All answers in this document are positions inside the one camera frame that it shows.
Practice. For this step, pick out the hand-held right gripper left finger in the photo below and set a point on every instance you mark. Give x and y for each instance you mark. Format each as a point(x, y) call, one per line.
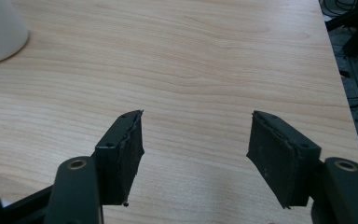
point(119, 158)

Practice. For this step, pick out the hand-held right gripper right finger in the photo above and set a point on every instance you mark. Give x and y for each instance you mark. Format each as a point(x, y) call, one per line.
point(279, 155)

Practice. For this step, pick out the black metal stand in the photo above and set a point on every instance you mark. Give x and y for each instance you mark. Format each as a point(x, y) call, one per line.
point(355, 26)

